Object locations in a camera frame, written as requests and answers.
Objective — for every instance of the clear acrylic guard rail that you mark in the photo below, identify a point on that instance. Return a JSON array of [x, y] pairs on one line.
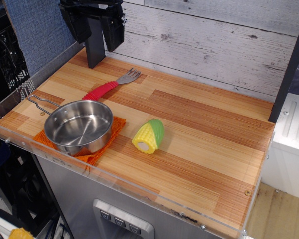
[[186, 163]]

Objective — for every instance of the yellow object at corner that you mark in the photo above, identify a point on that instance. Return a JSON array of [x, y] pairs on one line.
[[20, 233]]

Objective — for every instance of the silver dispenser button panel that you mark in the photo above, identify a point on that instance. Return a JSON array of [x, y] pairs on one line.
[[123, 220]]

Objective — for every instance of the black equipment rack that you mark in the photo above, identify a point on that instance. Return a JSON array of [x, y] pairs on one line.
[[13, 68]]

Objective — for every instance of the silver toy fridge cabinet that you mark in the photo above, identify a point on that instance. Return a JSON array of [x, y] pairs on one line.
[[75, 187]]

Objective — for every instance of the white side cabinet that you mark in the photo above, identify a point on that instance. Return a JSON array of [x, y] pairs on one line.
[[281, 168]]

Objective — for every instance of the red handled metal fork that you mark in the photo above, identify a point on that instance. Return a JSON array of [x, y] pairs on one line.
[[98, 92]]

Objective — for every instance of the yellow green toy corn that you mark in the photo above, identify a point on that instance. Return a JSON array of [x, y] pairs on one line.
[[149, 137]]

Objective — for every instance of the dark grey left post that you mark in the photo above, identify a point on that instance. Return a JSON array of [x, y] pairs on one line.
[[95, 44]]

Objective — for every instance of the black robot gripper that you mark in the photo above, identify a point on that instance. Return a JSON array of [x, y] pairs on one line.
[[76, 12]]

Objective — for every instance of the orange knitted cloth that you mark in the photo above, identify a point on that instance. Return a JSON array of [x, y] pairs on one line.
[[88, 155]]

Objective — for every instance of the stainless steel pan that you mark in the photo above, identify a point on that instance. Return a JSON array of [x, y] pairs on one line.
[[76, 124]]

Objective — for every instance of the blue fabric panel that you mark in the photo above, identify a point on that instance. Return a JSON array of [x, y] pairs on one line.
[[42, 33]]

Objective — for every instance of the dark grey post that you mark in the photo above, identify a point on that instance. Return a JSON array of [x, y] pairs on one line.
[[285, 84], [95, 44]]

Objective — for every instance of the dark grey right post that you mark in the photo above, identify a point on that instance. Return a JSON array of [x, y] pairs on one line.
[[285, 84]]

